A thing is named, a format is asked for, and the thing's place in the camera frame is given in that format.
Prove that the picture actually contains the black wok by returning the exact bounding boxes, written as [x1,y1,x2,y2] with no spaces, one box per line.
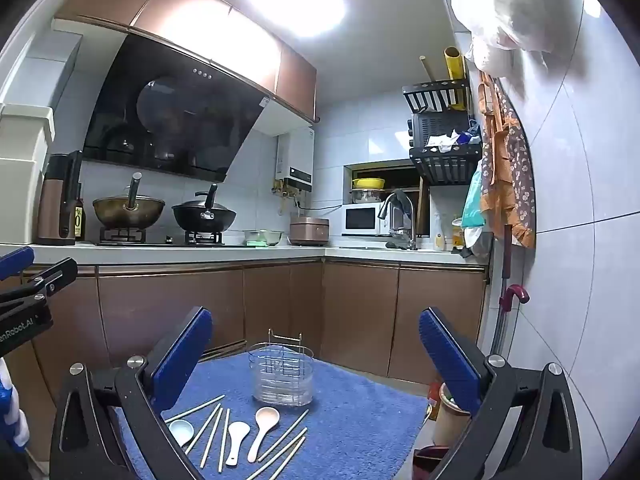
[171,184,237,233]

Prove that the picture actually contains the metal faucet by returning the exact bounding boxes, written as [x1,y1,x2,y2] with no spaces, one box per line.
[377,190,418,251]

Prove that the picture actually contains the white plastic bag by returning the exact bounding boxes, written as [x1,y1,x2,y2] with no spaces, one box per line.
[462,225,493,260]

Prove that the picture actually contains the glass bowl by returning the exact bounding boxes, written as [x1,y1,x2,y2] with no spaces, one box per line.
[243,229,285,247]

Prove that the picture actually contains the brown upper cabinets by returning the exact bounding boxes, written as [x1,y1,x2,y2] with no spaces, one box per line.
[55,0,318,123]

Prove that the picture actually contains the bunch of wooden chopsticks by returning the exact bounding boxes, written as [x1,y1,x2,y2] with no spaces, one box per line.
[164,394,311,480]

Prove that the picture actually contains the white plastic bags hanging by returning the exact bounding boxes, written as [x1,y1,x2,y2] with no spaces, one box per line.
[451,0,586,76]

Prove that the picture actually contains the dark red bin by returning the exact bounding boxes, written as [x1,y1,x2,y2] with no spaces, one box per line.
[412,444,451,480]

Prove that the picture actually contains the large white ceramic spoon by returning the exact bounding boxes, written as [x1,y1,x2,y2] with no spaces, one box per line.
[247,406,281,462]

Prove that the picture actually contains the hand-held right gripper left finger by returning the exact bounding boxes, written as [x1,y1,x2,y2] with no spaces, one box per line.
[50,305,213,480]

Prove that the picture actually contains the brass wok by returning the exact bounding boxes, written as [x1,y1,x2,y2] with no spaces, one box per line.
[92,172,166,229]

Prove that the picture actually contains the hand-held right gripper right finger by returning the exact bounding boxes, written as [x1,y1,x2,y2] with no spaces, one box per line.
[419,307,593,480]

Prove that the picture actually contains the beige trash bin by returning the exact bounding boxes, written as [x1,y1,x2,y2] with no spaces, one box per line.
[431,382,473,448]

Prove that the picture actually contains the white plastic storage box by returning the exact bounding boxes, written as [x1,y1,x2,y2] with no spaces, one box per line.
[0,103,55,243]

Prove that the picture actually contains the brown cabinets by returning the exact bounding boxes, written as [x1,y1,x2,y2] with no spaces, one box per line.
[0,255,493,431]
[55,0,318,123]

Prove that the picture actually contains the clear utensil holder wire rack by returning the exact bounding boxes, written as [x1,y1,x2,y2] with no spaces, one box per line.
[248,329,315,406]

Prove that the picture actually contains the orange floral apron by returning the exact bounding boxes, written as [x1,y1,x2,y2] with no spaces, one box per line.
[477,71,537,250]

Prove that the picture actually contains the yellow wrap roll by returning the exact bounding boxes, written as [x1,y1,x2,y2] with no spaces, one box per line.
[444,46,467,111]

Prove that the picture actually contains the gas stove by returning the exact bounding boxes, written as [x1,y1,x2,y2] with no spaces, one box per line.
[92,225,246,248]

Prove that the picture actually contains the crumpled papers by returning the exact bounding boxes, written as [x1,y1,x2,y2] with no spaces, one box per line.
[424,129,481,153]

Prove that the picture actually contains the brown thermos kettle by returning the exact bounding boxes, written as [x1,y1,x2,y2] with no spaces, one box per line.
[37,151,83,246]

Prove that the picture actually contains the black range hood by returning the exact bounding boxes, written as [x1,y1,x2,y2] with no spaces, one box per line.
[81,35,271,183]

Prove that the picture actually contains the small pale blue spoon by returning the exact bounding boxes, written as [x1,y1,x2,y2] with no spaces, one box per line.
[169,420,195,447]

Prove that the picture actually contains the white microwave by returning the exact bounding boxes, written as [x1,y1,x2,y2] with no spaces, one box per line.
[341,203,396,237]

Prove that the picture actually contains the blue fluffy mat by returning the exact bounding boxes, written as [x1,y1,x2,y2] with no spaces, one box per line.
[112,350,430,480]

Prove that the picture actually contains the umbrella with maroon handle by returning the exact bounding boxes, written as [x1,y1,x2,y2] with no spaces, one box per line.
[492,225,530,356]

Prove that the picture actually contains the teal bag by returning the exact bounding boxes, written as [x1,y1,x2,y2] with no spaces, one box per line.
[461,160,485,228]

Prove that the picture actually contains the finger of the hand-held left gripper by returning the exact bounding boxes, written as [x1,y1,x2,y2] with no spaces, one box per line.
[0,257,79,317]
[0,247,36,281]

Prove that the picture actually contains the black wall rack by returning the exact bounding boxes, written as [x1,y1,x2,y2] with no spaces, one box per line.
[402,79,483,186]

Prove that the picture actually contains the brown lower cabinets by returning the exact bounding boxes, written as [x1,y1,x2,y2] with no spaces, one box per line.
[0,255,493,431]

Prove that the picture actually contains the white water heater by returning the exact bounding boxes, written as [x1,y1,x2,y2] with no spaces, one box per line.
[276,127,316,195]

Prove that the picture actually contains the brown rice cooker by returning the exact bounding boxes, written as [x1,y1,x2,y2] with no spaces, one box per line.
[289,217,331,247]

